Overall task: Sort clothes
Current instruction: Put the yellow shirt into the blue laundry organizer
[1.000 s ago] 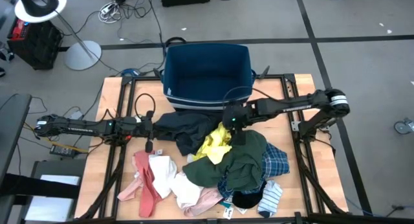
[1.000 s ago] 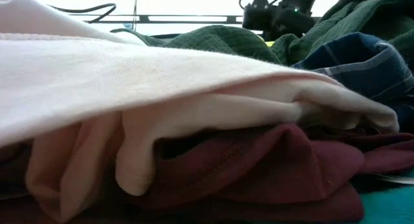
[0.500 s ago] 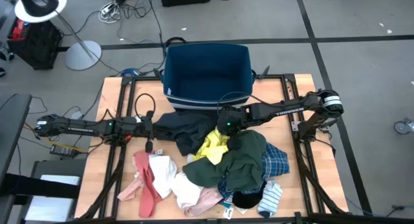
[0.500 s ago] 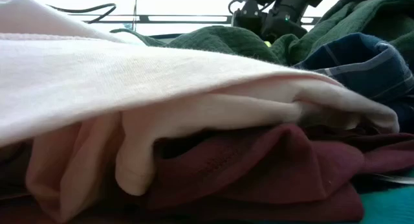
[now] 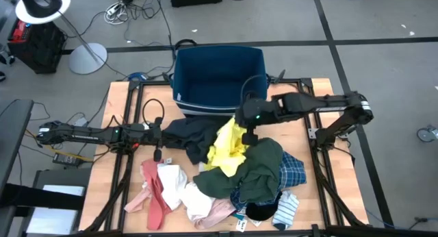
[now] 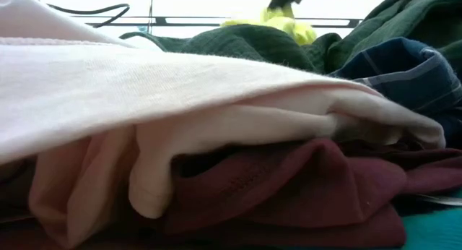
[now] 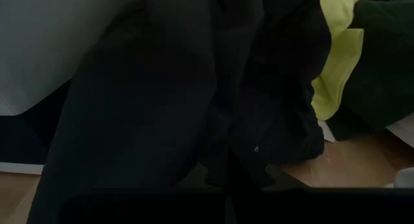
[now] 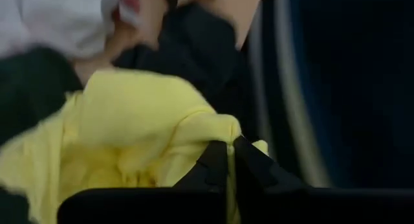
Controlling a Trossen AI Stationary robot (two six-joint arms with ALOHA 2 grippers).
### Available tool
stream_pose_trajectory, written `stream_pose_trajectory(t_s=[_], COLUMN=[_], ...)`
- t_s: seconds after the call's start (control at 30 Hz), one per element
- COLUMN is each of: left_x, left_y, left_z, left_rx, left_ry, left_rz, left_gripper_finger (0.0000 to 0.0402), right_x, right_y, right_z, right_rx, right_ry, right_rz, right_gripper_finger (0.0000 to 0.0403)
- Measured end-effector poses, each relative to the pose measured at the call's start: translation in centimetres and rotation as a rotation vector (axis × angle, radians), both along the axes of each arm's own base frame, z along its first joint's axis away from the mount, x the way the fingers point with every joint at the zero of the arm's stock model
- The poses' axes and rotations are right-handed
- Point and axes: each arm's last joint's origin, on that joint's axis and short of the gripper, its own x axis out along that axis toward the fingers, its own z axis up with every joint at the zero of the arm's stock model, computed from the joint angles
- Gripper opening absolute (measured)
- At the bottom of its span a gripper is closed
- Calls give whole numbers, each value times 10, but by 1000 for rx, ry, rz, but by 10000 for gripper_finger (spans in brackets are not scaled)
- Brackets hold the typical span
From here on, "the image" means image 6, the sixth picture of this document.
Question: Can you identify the yellow-green garment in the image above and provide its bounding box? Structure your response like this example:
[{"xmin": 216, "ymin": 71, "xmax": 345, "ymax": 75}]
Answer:
[{"xmin": 220, "ymin": 6, "xmax": 318, "ymax": 46}]

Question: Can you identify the dark green garment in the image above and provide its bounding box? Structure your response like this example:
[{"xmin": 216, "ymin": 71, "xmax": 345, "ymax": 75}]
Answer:
[{"xmin": 118, "ymin": 0, "xmax": 462, "ymax": 77}]

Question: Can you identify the blue plaid garment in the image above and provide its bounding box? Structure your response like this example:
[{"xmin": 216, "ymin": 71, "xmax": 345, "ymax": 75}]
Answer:
[{"xmin": 330, "ymin": 36, "xmax": 462, "ymax": 150}]

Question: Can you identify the cream white shirt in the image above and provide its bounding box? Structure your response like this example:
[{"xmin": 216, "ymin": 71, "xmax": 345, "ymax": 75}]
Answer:
[{"xmin": 0, "ymin": 0, "xmax": 447, "ymax": 220}]

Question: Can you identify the maroon garment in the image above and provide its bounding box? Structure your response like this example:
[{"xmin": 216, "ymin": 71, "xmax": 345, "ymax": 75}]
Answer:
[{"xmin": 0, "ymin": 136, "xmax": 462, "ymax": 250}]

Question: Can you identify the white tag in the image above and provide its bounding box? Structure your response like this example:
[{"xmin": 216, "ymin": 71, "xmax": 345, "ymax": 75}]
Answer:
[{"xmin": 414, "ymin": 193, "xmax": 462, "ymax": 207}]

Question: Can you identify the teal sock with tag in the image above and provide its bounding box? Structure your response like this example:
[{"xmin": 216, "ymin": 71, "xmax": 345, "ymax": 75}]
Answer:
[{"xmin": 396, "ymin": 190, "xmax": 462, "ymax": 250}]

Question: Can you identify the pale pink garment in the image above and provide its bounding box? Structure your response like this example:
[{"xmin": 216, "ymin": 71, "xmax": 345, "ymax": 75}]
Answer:
[{"xmin": 28, "ymin": 126, "xmax": 140, "ymax": 249}]

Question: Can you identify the black aluminium table frame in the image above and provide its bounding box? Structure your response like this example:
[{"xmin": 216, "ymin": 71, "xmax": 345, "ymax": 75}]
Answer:
[{"xmin": 70, "ymin": 14, "xmax": 364, "ymax": 30}]

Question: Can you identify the black cable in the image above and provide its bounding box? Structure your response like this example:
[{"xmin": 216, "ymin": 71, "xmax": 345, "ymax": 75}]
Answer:
[{"xmin": 45, "ymin": 2, "xmax": 131, "ymax": 29}]

